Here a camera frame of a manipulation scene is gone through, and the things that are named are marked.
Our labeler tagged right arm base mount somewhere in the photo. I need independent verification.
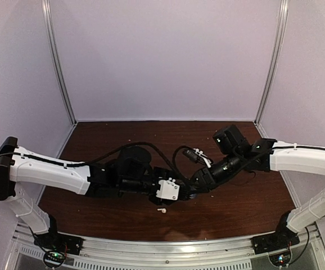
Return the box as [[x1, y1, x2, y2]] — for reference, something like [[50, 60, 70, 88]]
[[251, 233, 300, 268]]

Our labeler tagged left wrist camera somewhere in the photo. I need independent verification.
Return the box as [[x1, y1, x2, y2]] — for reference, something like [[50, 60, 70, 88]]
[[156, 178, 180, 201]]

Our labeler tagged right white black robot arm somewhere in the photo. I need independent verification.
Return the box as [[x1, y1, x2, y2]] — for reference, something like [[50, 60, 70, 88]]
[[190, 125, 325, 249]]

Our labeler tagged aluminium frame post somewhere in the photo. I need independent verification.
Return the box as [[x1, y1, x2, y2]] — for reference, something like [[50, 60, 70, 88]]
[[41, 0, 78, 126], [254, 0, 289, 126]]

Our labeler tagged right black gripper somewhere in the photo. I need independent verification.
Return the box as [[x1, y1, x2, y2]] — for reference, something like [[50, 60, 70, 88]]
[[185, 150, 243, 195]]

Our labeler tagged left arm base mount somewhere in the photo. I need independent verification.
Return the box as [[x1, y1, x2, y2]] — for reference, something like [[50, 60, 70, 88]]
[[32, 233, 83, 268]]

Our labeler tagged black braided cable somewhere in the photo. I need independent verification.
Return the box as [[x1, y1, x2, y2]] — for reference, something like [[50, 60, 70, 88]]
[[0, 142, 180, 181], [172, 145, 193, 181]]

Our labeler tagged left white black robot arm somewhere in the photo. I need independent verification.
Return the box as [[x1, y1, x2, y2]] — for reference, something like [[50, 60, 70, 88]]
[[0, 137, 189, 250]]

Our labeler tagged right aluminium frame post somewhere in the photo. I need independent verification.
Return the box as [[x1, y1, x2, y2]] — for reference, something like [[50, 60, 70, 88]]
[[254, 0, 289, 126]]

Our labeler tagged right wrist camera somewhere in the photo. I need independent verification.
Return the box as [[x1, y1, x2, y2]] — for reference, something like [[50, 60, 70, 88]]
[[183, 148, 213, 168]]

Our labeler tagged left aluminium frame post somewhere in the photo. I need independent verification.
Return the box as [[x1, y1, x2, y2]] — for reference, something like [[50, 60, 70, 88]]
[[41, 0, 78, 126]]

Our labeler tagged left black braided cable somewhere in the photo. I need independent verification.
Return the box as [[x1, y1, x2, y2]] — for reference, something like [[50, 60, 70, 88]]
[[0, 142, 180, 181]]

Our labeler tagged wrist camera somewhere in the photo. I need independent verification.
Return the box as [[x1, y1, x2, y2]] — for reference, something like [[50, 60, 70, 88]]
[[183, 148, 213, 168], [156, 178, 180, 201]]

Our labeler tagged white stem earbud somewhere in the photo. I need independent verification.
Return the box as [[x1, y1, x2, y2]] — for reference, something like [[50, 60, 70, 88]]
[[157, 208, 167, 213]]

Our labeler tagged right black braided cable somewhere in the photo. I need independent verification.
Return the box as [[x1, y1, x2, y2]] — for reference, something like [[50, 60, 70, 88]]
[[172, 145, 193, 181]]

